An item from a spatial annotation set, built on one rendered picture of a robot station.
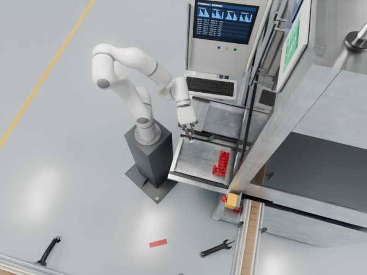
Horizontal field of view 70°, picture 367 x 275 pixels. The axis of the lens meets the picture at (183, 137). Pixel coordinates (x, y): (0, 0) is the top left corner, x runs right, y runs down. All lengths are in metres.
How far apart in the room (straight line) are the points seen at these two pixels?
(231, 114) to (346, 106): 1.28
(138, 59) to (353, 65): 0.86
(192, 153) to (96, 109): 1.64
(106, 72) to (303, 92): 0.84
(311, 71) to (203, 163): 1.22
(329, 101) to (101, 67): 0.92
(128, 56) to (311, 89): 0.80
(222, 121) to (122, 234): 1.40
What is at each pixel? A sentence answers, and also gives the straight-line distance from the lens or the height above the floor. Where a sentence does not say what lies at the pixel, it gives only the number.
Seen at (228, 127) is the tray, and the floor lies 0.88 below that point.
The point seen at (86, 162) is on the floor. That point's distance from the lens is 2.90.
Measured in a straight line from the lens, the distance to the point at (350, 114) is 0.85.
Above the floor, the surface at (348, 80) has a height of 2.07.
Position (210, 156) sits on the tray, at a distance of 1.83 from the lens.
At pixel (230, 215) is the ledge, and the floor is 0.88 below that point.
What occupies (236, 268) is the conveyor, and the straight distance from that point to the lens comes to 1.66.
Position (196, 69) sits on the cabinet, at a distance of 2.28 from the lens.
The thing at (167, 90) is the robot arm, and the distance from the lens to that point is 1.53.
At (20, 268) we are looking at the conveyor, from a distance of 1.84.
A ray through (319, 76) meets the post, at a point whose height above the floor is 2.07.
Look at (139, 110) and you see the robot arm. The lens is 1.51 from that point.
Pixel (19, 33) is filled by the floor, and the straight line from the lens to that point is 4.38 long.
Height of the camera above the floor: 2.56
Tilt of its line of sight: 63 degrees down
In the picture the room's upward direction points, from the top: 2 degrees clockwise
